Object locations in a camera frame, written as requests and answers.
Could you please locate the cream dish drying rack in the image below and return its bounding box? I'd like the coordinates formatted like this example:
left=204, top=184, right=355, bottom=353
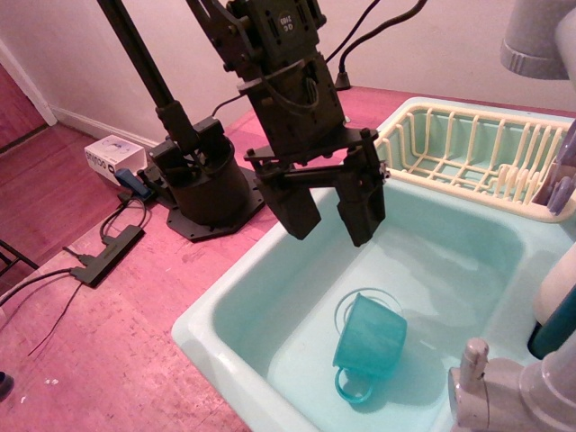
left=375, top=97, right=575, bottom=223

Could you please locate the black usb hub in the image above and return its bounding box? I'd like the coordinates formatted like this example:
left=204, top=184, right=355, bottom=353
left=70, top=225, right=145, bottom=288

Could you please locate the teal plastic cup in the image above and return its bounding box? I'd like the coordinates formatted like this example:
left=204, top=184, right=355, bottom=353
left=332, top=292, right=408, bottom=404

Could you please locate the grey lamp head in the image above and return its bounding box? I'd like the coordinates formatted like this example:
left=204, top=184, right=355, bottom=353
left=499, top=0, right=575, bottom=83

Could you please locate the teal white bottle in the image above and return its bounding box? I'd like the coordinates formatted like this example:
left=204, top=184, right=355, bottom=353
left=528, top=245, right=575, bottom=359

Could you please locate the lavender utensil in rack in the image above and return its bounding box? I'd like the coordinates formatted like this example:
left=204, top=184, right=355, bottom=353
left=547, top=122, right=575, bottom=216

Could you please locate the black power cable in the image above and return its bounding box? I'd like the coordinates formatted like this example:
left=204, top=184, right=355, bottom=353
left=324, top=0, right=428, bottom=91

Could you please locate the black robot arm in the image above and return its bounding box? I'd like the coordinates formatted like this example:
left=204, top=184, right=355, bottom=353
left=100, top=1, right=385, bottom=246

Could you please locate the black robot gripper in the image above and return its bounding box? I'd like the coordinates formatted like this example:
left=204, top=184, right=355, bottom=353
left=225, top=1, right=386, bottom=247

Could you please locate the blue clamp handle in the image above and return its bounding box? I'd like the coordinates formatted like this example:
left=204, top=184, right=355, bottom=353
left=114, top=168, right=152, bottom=200

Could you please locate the mint green toy sink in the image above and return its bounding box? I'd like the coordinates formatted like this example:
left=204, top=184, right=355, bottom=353
left=172, top=180, right=572, bottom=431

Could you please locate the grey toy faucet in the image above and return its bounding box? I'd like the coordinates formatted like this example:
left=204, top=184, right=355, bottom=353
left=448, top=336, right=575, bottom=431

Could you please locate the white oculus box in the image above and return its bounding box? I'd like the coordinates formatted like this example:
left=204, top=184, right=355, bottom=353
left=84, top=135, right=148, bottom=185

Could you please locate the thin black floor cable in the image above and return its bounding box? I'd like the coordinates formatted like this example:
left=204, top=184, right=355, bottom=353
left=27, top=281, right=86, bottom=356

